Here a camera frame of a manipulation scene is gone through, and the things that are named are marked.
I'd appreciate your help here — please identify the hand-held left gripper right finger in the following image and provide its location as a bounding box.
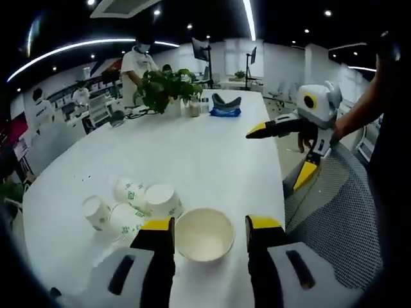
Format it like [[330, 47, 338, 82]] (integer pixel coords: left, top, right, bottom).
[[245, 214, 343, 308]]

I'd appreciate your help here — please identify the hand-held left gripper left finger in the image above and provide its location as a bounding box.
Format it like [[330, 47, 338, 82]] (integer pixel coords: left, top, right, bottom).
[[85, 217, 176, 308]]

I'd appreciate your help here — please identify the white printed paper cup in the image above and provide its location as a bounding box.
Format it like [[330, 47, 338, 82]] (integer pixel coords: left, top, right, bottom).
[[175, 207, 236, 263], [144, 184, 184, 221], [114, 177, 148, 206], [82, 195, 112, 232], [109, 202, 152, 243]]

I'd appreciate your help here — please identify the person's right hand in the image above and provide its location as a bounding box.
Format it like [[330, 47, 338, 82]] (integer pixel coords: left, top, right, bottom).
[[297, 123, 319, 154]]

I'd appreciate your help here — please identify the grey mesh office chair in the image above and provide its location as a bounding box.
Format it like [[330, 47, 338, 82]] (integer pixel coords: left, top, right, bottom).
[[282, 141, 385, 289]]

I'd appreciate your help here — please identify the blue packet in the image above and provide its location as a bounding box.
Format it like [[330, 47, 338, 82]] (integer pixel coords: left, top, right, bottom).
[[208, 107, 241, 118]]

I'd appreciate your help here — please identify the grey curved object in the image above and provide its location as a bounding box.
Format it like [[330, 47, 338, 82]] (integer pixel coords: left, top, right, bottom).
[[211, 92, 243, 112]]

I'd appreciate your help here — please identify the black monitor on stand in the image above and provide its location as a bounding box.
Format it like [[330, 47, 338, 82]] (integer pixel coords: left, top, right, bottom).
[[245, 46, 258, 91], [191, 37, 215, 90]]

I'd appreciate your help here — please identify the glass jar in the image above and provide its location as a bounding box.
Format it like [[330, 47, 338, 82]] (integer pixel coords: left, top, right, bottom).
[[188, 96, 202, 118]]

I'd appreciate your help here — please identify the white table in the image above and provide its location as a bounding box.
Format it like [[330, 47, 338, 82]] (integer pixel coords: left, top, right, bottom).
[[22, 89, 286, 308]]

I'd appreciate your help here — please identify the group of ceiling spot lights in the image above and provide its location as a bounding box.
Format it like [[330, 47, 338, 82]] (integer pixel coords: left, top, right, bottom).
[[51, 0, 333, 71]]

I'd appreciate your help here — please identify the ceiling strip light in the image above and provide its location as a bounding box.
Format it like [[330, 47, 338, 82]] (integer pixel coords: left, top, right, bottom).
[[242, 0, 258, 41]]

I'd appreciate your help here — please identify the green potted plant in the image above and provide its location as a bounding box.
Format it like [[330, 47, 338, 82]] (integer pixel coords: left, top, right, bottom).
[[134, 69, 203, 116]]

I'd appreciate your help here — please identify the grey round device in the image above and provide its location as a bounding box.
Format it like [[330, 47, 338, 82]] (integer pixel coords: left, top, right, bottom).
[[109, 110, 126, 128]]

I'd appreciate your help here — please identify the white office chair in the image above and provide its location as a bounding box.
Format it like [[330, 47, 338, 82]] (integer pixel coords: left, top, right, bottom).
[[89, 94, 109, 126]]

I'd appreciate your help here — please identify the shelf of white bins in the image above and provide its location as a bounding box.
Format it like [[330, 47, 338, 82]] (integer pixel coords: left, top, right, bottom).
[[48, 78, 125, 113]]

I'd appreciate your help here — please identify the ceiling air vent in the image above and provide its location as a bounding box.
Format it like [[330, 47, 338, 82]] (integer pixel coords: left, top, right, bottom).
[[89, 0, 161, 19]]

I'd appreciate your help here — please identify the long curved ceiling light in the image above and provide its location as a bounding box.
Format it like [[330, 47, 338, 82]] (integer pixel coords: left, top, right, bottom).
[[6, 38, 180, 83]]

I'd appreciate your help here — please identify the power cable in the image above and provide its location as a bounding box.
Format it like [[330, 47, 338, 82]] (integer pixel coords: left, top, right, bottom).
[[123, 107, 149, 120]]

